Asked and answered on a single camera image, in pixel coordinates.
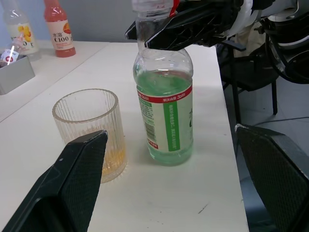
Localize pink C100 juice bottle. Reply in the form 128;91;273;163
43;0;76;58

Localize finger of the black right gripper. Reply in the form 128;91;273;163
144;8;201;52
125;21;138;40

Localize dark robot torso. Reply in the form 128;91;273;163
259;13;309;84

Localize ribbed clear drinking glass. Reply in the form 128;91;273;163
52;88;127;184

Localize grey rectangular tray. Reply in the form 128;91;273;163
0;50;36;95

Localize yellow fruit juice bottle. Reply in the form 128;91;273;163
3;0;40;58

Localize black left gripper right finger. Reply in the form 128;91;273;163
235;124;309;232

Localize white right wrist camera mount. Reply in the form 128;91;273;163
226;0;260;40

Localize small clear bottle red label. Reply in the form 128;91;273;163
0;33;25;69

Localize black chair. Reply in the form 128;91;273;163
216;23;281;124

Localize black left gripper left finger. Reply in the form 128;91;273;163
0;130;109;232

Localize clear bottle with green juice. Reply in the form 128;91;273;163
132;0;195;166

